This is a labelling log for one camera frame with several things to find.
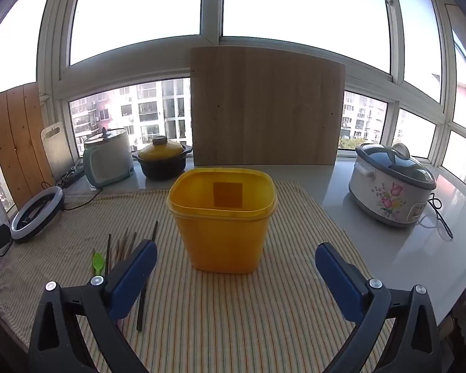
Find white window frame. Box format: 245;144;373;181
0;0;466;187

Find black casserole pot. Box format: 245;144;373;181
132;145;193;181

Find bundle of brown chopsticks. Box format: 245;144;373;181
114;228;138;263

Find thin black power cable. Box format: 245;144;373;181
43;181;103;212

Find white teal electric pot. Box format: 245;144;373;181
83;127;135;188

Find yellow pot lid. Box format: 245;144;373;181
139;136;186;161

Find black folded tripod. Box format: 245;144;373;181
54;165;86;187

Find black rice cooker cable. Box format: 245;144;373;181
417;194;454;239

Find yellow plastic container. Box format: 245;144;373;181
167;168;277;275

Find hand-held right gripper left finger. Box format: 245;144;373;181
28;239;158;373

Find floral white rice cooker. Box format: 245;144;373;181
349;142;437;228

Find white cutting board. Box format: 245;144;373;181
41;122;76;181

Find orange wooden plank board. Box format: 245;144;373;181
0;82;57;210

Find light wooden board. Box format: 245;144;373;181
190;46;346;167

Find apartment buildings outside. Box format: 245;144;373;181
70;78;389;156

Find striped table cloth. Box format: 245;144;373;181
0;181;397;373

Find pile of chopsticks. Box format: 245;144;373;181
137;221;158;332

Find white ring light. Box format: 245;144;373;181
10;186;65;243

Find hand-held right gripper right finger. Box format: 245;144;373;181
314;242;443;373

